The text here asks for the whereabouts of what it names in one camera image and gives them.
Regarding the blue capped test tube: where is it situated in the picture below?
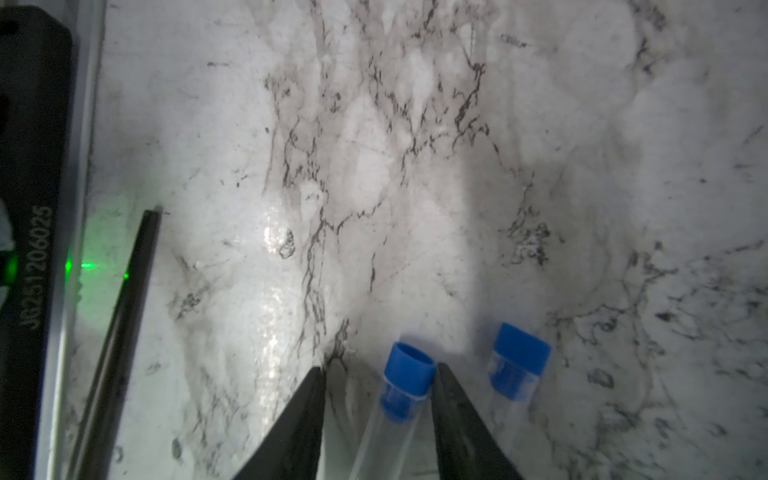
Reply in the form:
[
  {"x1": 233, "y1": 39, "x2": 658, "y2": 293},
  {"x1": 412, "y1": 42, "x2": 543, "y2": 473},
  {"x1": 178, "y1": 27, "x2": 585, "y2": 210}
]
[
  {"x1": 350, "y1": 342, "x2": 436, "y2": 479},
  {"x1": 487, "y1": 322, "x2": 552, "y2": 410}
]

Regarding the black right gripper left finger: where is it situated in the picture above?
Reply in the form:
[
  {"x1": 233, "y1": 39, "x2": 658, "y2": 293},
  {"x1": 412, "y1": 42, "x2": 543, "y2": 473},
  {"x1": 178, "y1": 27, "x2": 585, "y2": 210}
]
[{"x1": 234, "y1": 366, "x2": 326, "y2": 480}]

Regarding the aluminium front rail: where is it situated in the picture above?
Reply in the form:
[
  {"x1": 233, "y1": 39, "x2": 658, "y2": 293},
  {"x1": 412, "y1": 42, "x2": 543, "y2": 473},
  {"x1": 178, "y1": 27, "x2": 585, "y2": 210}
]
[{"x1": 32, "y1": 1, "x2": 106, "y2": 479}]

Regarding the black long handled spoon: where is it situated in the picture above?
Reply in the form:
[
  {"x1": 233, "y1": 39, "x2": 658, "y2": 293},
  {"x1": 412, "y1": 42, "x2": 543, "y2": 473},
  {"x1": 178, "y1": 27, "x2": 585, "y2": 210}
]
[{"x1": 66, "y1": 208, "x2": 162, "y2": 479}]

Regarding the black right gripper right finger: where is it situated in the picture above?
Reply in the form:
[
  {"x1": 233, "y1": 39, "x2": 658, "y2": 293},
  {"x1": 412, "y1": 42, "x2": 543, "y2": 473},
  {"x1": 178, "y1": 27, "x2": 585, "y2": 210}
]
[{"x1": 431, "y1": 362, "x2": 522, "y2": 480}]

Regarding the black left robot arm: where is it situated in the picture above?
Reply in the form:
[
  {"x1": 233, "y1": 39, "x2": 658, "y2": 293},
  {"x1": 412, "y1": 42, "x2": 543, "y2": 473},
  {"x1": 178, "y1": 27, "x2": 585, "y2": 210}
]
[{"x1": 1, "y1": 5, "x2": 73, "y2": 479}]

